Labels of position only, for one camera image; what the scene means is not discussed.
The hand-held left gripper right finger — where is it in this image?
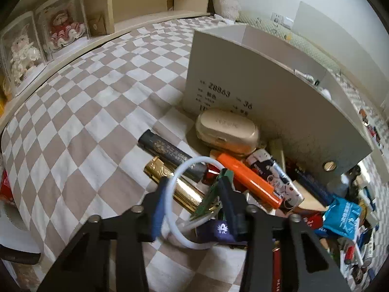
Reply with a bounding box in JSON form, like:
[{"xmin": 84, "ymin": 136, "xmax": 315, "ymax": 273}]
[{"xmin": 217, "ymin": 176, "xmax": 348, "ymax": 292}]

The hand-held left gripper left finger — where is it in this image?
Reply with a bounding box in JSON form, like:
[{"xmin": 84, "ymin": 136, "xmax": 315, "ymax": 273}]
[{"xmin": 36, "ymin": 177, "xmax": 170, "ymax": 292}]

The green clip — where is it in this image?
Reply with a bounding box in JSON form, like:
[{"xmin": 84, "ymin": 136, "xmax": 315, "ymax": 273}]
[{"xmin": 190, "ymin": 168, "xmax": 234, "ymax": 221}]

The white cable loop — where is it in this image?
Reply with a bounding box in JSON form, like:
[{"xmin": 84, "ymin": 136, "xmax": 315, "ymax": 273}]
[{"xmin": 164, "ymin": 156, "xmax": 225, "ymax": 250}]

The purple lighter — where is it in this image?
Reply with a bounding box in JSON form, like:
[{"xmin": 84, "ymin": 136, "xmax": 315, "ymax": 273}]
[{"xmin": 196, "ymin": 217, "xmax": 240, "ymax": 245}]

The gold embossed lighter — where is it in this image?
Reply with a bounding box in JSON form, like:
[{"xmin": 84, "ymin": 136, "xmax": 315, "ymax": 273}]
[{"xmin": 143, "ymin": 155, "xmax": 209, "ymax": 214}]

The orange lighter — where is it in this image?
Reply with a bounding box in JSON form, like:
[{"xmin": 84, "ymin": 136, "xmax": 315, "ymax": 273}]
[{"xmin": 216, "ymin": 153, "xmax": 284, "ymax": 210}]

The cartoon print lighter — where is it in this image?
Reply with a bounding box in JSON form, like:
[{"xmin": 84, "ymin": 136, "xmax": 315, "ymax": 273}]
[{"xmin": 246, "ymin": 148, "xmax": 305, "ymax": 212}]

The black lighter with gold print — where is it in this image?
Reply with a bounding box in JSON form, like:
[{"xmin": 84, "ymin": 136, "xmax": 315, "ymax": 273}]
[{"xmin": 137, "ymin": 128, "xmax": 207, "ymax": 181}]

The long red lighter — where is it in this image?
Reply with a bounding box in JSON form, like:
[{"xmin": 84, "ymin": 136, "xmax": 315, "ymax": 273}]
[{"xmin": 271, "ymin": 240, "xmax": 289, "ymax": 292}]

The gold earbud case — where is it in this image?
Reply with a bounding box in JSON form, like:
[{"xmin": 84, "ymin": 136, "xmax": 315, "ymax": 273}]
[{"xmin": 194, "ymin": 108, "xmax": 261, "ymax": 156}]

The dark blue lighter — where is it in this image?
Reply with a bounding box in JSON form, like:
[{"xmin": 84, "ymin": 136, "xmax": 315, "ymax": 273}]
[{"xmin": 293, "ymin": 169, "xmax": 335, "ymax": 206}]

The blue sachet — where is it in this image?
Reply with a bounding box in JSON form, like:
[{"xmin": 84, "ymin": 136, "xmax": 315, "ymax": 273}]
[{"xmin": 322, "ymin": 197, "xmax": 362, "ymax": 239}]

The dark crochet piece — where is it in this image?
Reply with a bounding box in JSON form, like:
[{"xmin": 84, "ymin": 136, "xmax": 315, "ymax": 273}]
[{"xmin": 342, "ymin": 166, "xmax": 367, "ymax": 200}]

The heap of mixed small sundries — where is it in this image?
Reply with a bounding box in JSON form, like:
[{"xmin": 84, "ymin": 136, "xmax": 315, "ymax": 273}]
[{"xmin": 316, "ymin": 185, "xmax": 385, "ymax": 289}]

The grey round object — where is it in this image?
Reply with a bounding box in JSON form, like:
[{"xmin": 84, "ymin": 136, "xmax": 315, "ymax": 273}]
[{"xmin": 0, "ymin": 204, "xmax": 41, "ymax": 264}]

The red packaging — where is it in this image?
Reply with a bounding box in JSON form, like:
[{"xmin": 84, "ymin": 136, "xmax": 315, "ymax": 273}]
[{"xmin": 0, "ymin": 170, "xmax": 14, "ymax": 207}]

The jumble of small trinkets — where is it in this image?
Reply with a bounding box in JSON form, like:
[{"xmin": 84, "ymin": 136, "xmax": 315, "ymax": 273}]
[
  {"xmin": 295, "ymin": 70, "xmax": 333, "ymax": 98},
  {"xmin": 358, "ymin": 105, "xmax": 384, "ymax": 153}
]

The small brown envelope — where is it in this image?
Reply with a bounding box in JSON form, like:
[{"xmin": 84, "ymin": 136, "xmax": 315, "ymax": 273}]
[{"xmin": 88, "ymin": 12, "xmax": 107, "ymax": 35}]

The display case with white doll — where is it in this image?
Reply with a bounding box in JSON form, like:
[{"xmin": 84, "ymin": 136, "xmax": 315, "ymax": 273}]
[{"xmin": 0, "ymin": 10, "xmax": 47, "ymax": 95}]

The display case with red doll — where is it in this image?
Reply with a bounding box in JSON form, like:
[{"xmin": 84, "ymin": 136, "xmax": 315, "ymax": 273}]
[{"xmin": 34, "ymin": 0, "xmax": 90, "ymax": 60}]

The white headboard panel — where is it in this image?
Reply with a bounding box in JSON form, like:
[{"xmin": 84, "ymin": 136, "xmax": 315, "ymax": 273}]
[{"xmin": 293, "ymin": 1, "xmax": 389, "ymax": 104}]

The wooden bedside shelf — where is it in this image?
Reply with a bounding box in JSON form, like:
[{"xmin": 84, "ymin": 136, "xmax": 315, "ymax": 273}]
[{"xmin": 0, "ymin": 0, "xmax": 215, "ymax": 122}]

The white wall switch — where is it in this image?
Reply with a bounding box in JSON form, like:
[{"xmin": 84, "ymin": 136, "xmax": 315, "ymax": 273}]
[{"xmin": 271, "ymin": 12, "xmax": 295, "ymax": 28}]

